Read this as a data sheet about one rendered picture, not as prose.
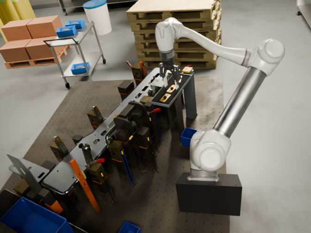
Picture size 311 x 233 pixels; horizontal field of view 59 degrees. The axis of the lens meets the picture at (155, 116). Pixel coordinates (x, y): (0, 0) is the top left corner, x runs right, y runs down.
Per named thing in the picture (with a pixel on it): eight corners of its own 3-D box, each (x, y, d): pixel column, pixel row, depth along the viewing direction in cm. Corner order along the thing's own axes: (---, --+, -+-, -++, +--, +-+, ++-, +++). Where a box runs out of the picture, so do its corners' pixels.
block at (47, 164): (59, 184, 196) (43, 158, 178) (71, 190, 190) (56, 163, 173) (52, 192, 191) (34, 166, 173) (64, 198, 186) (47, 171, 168)
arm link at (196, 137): (214, 166, 170) (214, 130, 170) (220, 171, 152) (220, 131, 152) (189, 165, 171) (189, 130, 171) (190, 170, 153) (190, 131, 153)
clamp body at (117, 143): (125, 176, 192) (112, 138, 169) (138, 181, 187) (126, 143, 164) (120, 183, 188) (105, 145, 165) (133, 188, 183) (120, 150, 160)
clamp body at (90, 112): (101, 140, 225) (88, 107, 203) (112, 144, 220) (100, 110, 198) (96, 146, 221) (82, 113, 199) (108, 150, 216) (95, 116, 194)
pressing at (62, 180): (152, 67, 247) (152, 65, 246) (174, 70, 237) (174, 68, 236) (38, 184, 160) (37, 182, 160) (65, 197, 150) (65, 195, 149)
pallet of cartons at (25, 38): (58, 65, 507) (43, 31, 466) (4, 69, 534) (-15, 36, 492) (74, 46, 567) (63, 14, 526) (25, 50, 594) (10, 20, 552)
